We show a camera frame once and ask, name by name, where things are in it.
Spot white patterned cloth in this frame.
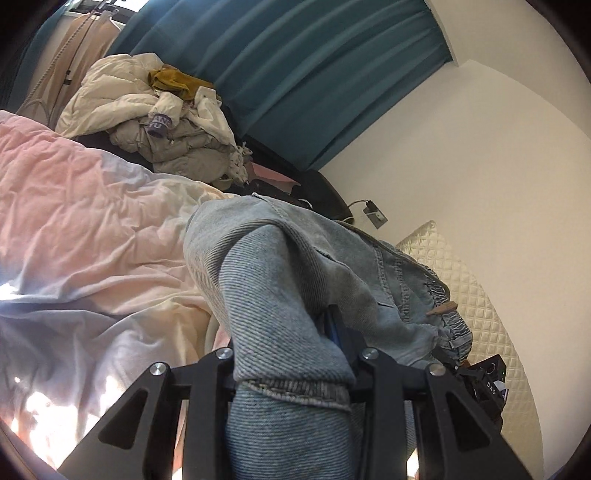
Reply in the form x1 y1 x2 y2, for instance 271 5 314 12
221 142 254 186

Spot black bed frame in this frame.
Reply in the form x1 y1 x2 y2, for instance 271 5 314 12
240 136 355 221

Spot teal curtain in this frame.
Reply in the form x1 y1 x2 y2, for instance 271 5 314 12
0 7 66 112
106 0 456 172

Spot pink paper sheet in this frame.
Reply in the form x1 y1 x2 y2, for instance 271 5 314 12
252 161 302 193

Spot hanging beige garment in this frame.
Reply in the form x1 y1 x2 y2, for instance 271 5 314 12
18 11 122 116

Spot cream quilted headboard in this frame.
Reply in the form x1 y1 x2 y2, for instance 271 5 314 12
396 220 544 455

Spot mustard yellow cloth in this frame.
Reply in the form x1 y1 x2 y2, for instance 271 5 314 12
148 65 215 103

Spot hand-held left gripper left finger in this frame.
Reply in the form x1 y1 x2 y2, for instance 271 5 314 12
58 348 237 480

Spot cream puffer jacket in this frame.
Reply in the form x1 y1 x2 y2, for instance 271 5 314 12
54 53 241 153

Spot beige grey jacket purple cuff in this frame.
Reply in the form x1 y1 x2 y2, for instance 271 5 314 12
110 113 243 180

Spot pink and white duvet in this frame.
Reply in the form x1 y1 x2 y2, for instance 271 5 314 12
0 110 259 472

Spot wall socket with charger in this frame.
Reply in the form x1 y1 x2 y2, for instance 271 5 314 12
346 199 389 230

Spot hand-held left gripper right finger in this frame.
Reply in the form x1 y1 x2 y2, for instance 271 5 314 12
323 305 534 480

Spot light blue denim jeans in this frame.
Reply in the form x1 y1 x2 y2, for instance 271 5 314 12
183 194 474 480

